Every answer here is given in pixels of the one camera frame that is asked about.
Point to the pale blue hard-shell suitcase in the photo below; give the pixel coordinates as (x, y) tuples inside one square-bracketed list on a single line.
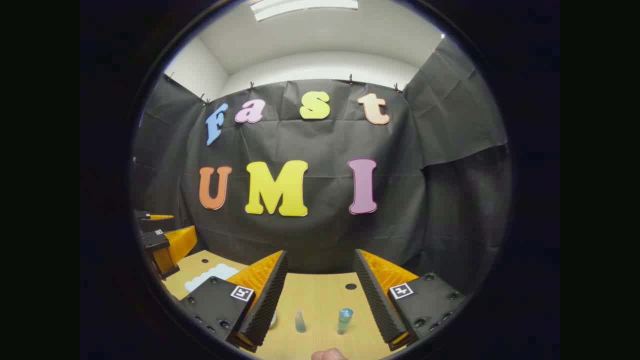
[(212, 275)]

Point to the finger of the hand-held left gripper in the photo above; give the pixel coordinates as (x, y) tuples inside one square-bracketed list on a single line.
[(155, 223), (181, 242)]

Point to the green bottle with blue cap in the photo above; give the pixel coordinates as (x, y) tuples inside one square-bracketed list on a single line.
[(344, 321)]

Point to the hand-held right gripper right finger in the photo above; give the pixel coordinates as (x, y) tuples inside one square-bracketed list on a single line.
[(375, 300)]

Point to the black backdrop cloth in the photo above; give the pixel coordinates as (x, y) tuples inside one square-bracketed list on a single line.
[(320, 145)]

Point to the ceiling light panel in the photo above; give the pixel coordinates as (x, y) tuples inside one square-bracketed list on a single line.
[(305, 6)]

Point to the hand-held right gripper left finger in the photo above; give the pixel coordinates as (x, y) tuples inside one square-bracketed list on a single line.
[(267, 300)]

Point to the white and blue cosmetic tube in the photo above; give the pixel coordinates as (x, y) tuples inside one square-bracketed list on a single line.
[(300, 322)]

